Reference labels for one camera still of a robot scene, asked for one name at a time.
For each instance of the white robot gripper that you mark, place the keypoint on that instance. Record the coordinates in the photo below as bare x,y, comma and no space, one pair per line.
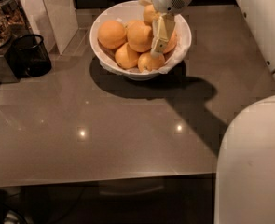
163,24

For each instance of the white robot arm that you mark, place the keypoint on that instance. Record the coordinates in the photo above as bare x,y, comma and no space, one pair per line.
245,173

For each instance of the hidden middle orange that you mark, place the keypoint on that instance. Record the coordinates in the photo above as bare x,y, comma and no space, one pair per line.
130,23

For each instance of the white ceramic bowl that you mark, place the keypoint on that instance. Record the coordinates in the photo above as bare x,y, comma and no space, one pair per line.
124,11

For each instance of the white paper bag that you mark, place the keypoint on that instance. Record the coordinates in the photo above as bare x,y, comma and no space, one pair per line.
55,20

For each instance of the black mesh cup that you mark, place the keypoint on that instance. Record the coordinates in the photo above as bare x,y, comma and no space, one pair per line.
30,57

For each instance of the dark metal stand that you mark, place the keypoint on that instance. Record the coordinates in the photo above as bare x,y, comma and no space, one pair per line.
10,71

